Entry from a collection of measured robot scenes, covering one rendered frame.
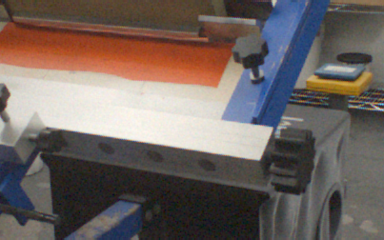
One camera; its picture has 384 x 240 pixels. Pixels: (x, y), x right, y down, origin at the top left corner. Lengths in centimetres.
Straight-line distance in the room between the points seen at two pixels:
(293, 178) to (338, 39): 419
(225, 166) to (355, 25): 413
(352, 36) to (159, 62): 391
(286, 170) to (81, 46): 48
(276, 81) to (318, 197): 60
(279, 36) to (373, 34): 393
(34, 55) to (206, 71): 29
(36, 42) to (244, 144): 49
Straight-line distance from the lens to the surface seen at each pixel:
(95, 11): 121
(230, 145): 91
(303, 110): 172
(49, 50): 127
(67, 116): 102
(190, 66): 115
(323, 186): 161
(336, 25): 505
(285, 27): 109
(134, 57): 119
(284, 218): 141
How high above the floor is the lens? 146
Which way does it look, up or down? 18 degrees down
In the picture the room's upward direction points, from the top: 1 degrees counter-clockwise
